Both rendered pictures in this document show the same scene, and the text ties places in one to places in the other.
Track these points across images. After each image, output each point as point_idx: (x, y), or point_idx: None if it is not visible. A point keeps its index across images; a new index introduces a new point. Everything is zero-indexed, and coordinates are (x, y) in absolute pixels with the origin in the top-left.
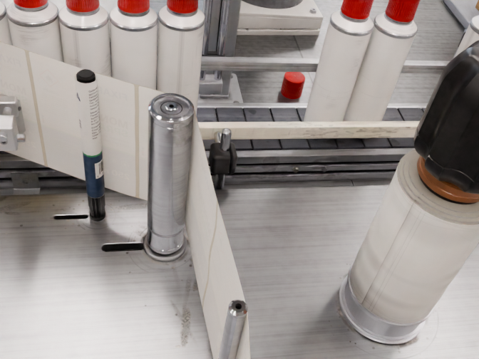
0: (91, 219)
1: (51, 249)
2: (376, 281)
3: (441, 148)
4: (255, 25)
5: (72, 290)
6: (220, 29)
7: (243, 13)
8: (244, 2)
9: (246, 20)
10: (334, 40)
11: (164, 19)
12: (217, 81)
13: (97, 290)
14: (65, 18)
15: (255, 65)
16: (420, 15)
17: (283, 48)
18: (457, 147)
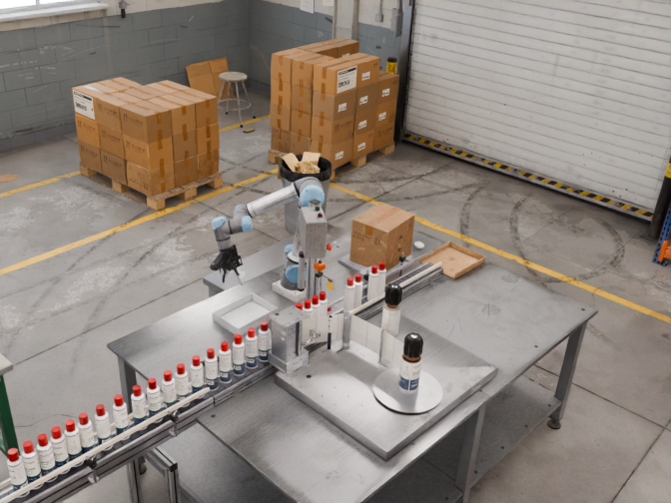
0: (329, 349)
1: (329, 356)
2: (388, 328)
3: (390, 300)
4: (302, 295)
5: (339, 359)
6: None
7: (299, 293)
8: (295, 290)
9: (300, 295)
10: (348, 291)
11: (321, 302)
12: None
13: (343, 357)
14: (307, 310)
15: (332, 304)
16: (335, 269)
17: None
18: (392, 299)
